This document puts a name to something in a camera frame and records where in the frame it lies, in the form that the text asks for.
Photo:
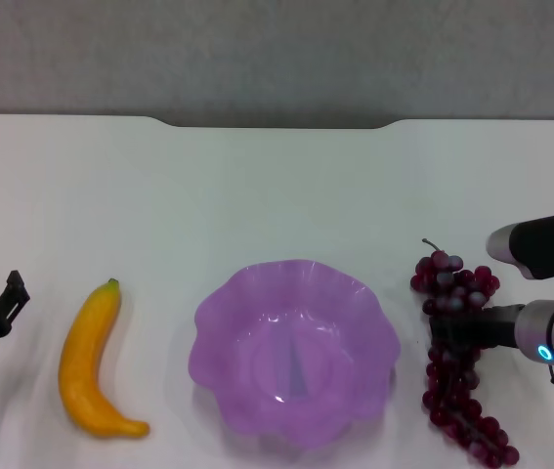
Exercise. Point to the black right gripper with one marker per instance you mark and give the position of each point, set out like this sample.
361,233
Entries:
501,326

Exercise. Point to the dark red grape bunch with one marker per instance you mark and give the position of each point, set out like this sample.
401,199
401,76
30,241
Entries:
450,391

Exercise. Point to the yellow plastic banana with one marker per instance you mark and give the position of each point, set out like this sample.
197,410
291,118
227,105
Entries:
81,361

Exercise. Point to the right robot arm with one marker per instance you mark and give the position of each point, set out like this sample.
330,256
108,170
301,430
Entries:
550,244

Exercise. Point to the purple scalloped plastic bowl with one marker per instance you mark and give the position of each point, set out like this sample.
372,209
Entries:
306,391

